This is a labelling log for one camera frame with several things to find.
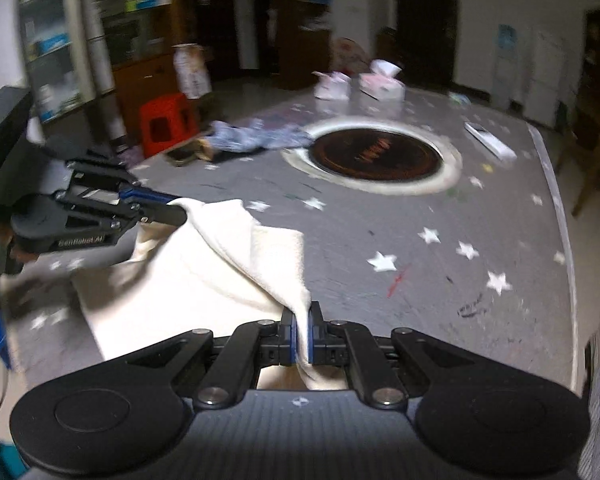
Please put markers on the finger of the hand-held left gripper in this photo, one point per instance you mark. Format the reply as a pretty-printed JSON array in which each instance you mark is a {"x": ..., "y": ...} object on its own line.
[
  {"x": 155, "y": 214},
  {"x": 105, "y": 172}
]

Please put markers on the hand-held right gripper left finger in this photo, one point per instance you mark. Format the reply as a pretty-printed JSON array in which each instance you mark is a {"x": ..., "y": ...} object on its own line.
[{"x": 292, "y": 340}]

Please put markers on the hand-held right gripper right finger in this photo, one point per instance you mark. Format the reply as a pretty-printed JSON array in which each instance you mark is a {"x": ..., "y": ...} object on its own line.
[{"x": 312, "y": 341}]

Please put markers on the cream white towel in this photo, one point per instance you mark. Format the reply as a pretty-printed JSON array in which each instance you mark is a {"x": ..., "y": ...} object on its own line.
[{"x": 190, "y": 280}]

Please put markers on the brown slipper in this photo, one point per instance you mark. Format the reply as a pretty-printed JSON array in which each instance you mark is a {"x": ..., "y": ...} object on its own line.
[{"x": 190, "y": 154}]

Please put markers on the red plastic stool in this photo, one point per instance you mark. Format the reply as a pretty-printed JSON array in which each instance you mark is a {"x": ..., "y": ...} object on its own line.
[{"x": 166, "y": 122}]

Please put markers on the blue patterned garment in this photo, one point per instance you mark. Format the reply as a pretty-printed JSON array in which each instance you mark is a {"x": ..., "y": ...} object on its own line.
[{"x": 260, "y": 136}]

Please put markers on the white printed bag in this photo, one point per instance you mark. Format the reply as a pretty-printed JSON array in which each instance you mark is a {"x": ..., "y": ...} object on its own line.
[{"x": 192, "y": 71}]

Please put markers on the grey star-print tablecloth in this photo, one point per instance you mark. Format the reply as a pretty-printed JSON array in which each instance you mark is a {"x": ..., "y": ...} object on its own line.
[{"x": 430, "y": 270}]

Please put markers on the wooden glass-door cabinet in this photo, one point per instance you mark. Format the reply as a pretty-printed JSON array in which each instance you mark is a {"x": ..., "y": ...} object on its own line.
[{"x": 80, "y": 35}]

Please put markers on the round black induction cooker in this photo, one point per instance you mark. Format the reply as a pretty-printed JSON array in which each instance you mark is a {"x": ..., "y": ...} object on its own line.
[{"x": 375, "y": 154}]

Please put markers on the pink white tissue box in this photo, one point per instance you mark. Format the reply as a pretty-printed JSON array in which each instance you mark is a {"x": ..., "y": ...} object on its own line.
[
  {"x": 332, "y": 86},
  {"x": 381, "y": 85}
]

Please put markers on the white remote control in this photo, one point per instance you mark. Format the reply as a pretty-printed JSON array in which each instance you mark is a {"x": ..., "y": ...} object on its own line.
[{"x": 490, "y": 141}]

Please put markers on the wooden chair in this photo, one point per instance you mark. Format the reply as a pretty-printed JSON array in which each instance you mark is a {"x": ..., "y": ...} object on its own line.
[{"x": 597, "y": 160}]

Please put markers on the white water dispenser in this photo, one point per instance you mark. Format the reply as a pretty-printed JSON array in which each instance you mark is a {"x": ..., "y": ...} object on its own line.
[{"x": 511, "y": 67}]

